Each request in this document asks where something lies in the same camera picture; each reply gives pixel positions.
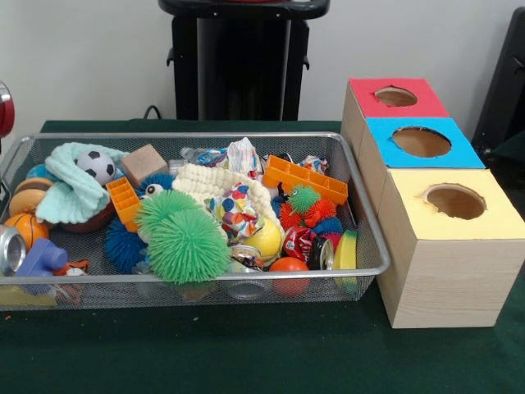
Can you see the tiger plush toy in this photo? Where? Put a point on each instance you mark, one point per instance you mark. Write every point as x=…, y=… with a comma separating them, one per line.
x=70, y=268

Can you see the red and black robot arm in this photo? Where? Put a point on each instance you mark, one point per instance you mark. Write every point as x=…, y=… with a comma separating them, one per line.
x=4, y=107

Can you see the wooden box with three holes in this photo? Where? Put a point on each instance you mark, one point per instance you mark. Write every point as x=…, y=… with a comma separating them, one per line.
x=443, y=279

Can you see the colourful polka-dot cloth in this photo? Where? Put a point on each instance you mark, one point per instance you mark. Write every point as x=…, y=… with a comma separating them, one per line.
x=238, y=209

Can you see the yellow ball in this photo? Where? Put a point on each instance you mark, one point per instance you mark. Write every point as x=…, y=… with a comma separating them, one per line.
x=269, y=240

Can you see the orange plastic tray block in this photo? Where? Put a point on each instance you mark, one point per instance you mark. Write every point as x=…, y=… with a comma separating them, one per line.
x=305, y=176

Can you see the cream waffle cloth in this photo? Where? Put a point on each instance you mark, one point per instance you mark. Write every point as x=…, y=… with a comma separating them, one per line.
x=205, y=180

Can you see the large green spiky ball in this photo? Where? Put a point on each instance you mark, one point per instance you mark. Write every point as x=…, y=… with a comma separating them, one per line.
x=190, y=246

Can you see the green spiky googly-eyed toy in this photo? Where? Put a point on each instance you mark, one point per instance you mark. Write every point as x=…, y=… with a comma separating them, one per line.
x=164, y=209

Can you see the orange plastic toy piece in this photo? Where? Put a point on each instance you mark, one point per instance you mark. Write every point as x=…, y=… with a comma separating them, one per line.
x=125, y=203

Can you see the blue spiky ball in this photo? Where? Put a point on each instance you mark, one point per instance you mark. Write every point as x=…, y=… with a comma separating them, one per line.
x=123, y=246

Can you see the green cloth table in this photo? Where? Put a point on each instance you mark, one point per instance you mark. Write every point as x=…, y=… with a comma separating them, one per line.
x=246, y=353

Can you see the small soccer ball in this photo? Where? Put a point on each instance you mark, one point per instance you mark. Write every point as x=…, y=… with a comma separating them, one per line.
x=97, y=166

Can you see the mint green cloth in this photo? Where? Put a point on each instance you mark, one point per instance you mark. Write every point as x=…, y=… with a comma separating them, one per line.
x=74, y=197

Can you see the black floor stand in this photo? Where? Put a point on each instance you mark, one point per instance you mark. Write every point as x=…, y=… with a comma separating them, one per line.
x=504, y=90

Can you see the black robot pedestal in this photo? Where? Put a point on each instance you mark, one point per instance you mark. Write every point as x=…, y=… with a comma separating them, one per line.
x=238, y=66

